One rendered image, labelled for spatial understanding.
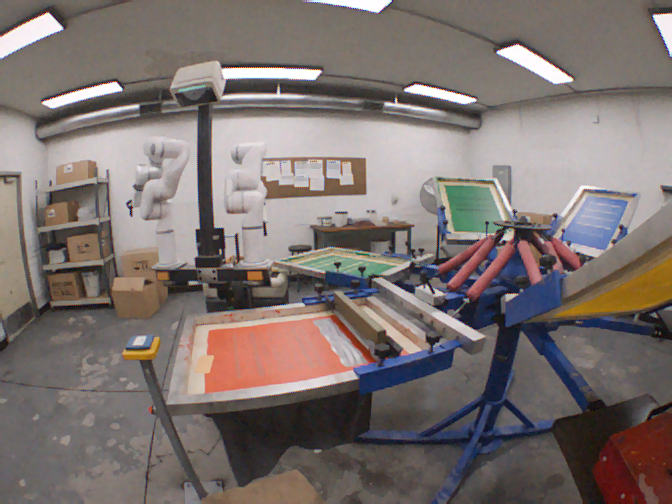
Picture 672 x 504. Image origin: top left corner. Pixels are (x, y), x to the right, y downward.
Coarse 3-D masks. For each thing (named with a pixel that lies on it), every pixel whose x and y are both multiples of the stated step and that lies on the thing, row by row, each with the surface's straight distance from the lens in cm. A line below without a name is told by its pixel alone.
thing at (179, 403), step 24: (216, 312) 128; (240, 312) 126; (264, 312) 126; (288, 312) 127; (312, 312) 130; (384, 312) 121; (192, 336) 114; (408, 336) 108; (288, 384) 80; (312, 384) 80; (336, 384) 80; (168, 408) 81; (192, 408) 80; (216, 408) 79; (240, 408) 79
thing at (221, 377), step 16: (352, 336) 110; (320, 352) 100; (368, 352) 100; (224, 368) 96; (320, 368) 92; (336, 368) 92; (352, 368) 92; (208, 384) 90; (224, 384) 89; (240, 384) 88; (256, 384) 87; (272, 384) 87
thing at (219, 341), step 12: (264, 324) 122; (276, 324) 121; (288, 324) 120; (300, 324) 120; (312, 324) 119; (216, 336) 116; (228, 336) 115; (312, 336) 110; (324, 336) 110; (348, 336) 110; (216, 348) 108; (228, 348) 107
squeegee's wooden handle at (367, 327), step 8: (336, 296) 119; (344, 296) 116; (336, 304) 121; (344, 304) 112; (352, 304) 109; (344, 312) 113; (352, 312) 106; (360, 312) 102; (352, 320) 107; (360, 320) 100; (368, 320) 96; (360, 328) 101; (368, 328) 95; (376, 328) 91; (368, 336) 96; (376, 336) 91; (384, 336) 92
